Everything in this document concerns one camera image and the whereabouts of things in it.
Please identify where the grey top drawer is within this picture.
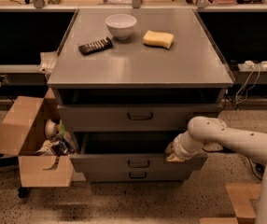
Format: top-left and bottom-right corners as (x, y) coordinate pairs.
(58, 104), (222, 132)

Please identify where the open cardboard box left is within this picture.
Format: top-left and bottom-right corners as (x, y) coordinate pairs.
(0, 89), (74, 188)

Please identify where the dark snack bar wrapper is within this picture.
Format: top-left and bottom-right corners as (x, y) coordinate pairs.
(78, 37), (113, 55)

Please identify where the white bowl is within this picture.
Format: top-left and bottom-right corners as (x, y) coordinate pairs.
(105, 14), (136, 39)

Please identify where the grey drawer cabinet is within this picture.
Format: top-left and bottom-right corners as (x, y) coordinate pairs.
(47, 7), (235, 183)

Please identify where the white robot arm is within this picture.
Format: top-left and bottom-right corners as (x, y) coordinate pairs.
(165, 116), (267, 224)

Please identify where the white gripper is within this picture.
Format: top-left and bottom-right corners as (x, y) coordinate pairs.
(164, 132), (203, 162)

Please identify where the yellow sponge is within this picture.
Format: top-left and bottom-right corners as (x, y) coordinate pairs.
(143, 30), (174, 49)

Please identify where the white cup in box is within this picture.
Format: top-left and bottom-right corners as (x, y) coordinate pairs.
(45, 119), (57, 139)

